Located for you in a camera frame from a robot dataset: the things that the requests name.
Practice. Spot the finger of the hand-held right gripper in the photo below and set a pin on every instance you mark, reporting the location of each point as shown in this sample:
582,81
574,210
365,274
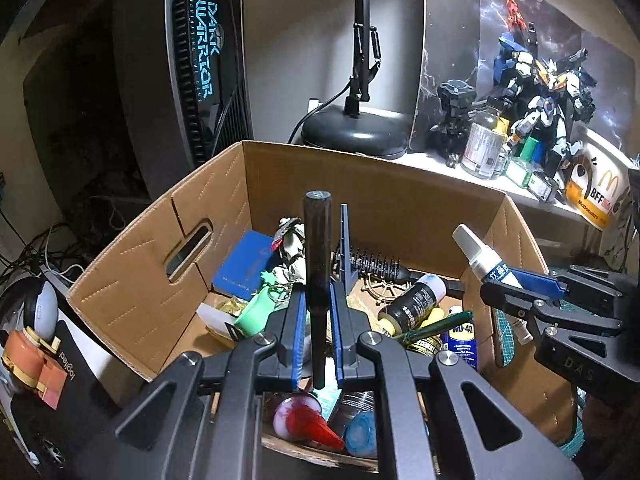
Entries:
540,282
505,297

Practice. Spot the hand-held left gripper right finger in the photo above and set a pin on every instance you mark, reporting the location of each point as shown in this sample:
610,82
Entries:
336,332

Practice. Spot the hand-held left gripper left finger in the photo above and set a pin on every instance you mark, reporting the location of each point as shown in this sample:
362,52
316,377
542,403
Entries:
300,332

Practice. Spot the white glue tube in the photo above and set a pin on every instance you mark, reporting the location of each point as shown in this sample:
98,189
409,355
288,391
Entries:
482,260

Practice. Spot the black cylindrical marker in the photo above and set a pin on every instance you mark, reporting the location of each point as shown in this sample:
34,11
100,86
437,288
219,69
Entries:
316,260

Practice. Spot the brown cardboard box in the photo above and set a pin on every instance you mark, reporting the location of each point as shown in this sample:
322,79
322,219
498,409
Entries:
150,260

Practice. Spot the green plastic toy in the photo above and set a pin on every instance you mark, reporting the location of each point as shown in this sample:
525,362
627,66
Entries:
255,310

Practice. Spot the blue spray can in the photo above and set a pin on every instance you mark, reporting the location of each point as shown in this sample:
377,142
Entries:
460,340

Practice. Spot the wooden ship wheel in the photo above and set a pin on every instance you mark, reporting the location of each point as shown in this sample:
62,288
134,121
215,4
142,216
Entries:
387,290

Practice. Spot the green pen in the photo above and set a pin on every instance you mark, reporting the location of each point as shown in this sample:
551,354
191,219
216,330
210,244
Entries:
440,325

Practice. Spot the dark jar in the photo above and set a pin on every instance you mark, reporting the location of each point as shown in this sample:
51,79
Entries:
355,402

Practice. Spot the black hair brush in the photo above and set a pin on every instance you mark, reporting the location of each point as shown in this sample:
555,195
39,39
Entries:
375,262

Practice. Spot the black bottle yellow cap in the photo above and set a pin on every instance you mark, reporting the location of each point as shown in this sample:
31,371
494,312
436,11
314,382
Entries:
412,300

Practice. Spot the red white cone ornament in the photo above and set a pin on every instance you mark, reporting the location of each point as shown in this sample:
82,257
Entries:
300,417

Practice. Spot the blue book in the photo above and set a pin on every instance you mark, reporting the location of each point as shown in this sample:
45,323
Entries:
245,265

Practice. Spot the yellow label jar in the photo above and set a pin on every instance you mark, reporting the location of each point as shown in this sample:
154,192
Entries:
425,347

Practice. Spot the small white robot figure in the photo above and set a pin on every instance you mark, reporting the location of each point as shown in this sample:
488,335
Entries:
295,240

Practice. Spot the blue cap bottle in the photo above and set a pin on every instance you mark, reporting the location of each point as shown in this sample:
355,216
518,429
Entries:
362,435

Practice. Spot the white yellow paper bucket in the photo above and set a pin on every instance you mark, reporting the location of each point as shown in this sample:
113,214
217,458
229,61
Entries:
595,185

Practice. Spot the clear glass bottle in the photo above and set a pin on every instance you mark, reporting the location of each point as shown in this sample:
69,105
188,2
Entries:
482,150

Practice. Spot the white desk shelf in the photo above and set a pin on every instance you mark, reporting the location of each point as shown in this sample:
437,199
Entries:
430,167

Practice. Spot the dark grey robot model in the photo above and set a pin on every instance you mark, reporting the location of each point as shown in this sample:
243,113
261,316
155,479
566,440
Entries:
455,105

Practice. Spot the blue white robot model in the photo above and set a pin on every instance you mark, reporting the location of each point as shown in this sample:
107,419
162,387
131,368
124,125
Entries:
540,85

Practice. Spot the black desk lamp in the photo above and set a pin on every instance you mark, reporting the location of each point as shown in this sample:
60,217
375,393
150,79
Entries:
350,132

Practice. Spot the black mouse pad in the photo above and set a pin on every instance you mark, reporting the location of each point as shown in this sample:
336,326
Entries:
75,385

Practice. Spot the orange block figure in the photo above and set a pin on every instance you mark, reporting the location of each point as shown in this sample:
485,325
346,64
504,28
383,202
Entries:
25,355

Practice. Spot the black computer tower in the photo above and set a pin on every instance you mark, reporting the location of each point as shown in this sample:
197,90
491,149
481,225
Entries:
150,85

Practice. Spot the dark lightning wall poster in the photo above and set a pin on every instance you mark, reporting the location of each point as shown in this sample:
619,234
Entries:
450,35

